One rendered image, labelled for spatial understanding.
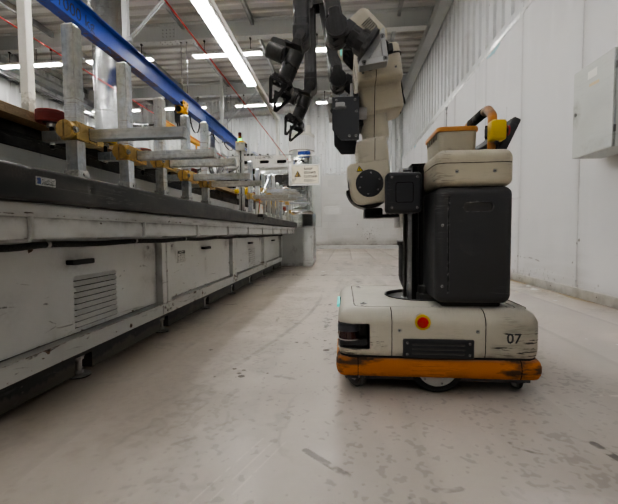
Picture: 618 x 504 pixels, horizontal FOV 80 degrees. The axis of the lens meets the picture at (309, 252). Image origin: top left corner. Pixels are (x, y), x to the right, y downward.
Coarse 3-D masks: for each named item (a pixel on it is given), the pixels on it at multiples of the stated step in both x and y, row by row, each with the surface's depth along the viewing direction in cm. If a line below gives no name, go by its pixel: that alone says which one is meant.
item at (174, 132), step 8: (120, 128) 107; (128, 128) 107; (136, 128) 106; (144, 128) 106; (152, 128) 106; (160, 128) 106; (168, 128) 105; (176, 128) 105; (184, 128) 106; (48, 136) 109; (56, 136) 109; (96, 136) 108; (104, 136) 107; (112, 136) 107; (120, 136) 107; (128, 136) 107; (136, 136) 106; (144, 136) 106; (152, 136) 106; (160, 136) 106; (168, 136) 106; (176, 136) 105; (184, 136) 106
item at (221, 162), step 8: (176, 160) 157; (184, 160) 157; (192, 160) 156; (200, 160) 156; (208, 160) 156; (216, 160) 155; (224, 160) 155; (232, 160) 155; (144, 168) 160; (152, 168) 161
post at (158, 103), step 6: (156, 102) 152; (162, 102) 153; (156, 108) 152; (162, 108) 153; (156, 114) 152; (162, 114) 153; (156, 120) 153; (162, 120) 153; (156, 126) 153; (162, 126) 153; (156, 144) 153; (162, 144) 153; (156, 168) 154; (162, 168) 153; (156, 174) 154; (162, 174) 154; (156, 180) 154; (162, 180) 154; (156, 186) 154; (162, 186) 154
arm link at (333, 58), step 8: (320, 0) 166; (320, 8) 168; (320, 16) 170; (328, 48) 169; (328, 56) 169; (336, 56) 168; (336, 64) 166; (336, 72) 166; (344, 72) 166; (336, 80) 166; (344, 80) 166
